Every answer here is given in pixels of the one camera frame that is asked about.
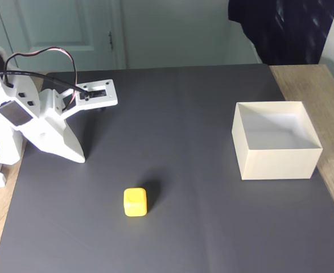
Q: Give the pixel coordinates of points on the yellow cube block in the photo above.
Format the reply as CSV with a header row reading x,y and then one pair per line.
x,y
135,203

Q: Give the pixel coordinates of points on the white open box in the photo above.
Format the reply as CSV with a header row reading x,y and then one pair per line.
x,y
277,163

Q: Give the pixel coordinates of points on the black table mat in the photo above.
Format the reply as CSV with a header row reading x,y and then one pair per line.
x,y
183,142

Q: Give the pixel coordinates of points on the dark hanging cloth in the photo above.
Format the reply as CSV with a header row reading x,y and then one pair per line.
x,y
286,28

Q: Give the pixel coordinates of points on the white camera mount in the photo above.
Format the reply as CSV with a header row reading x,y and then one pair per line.
x,y
98,96

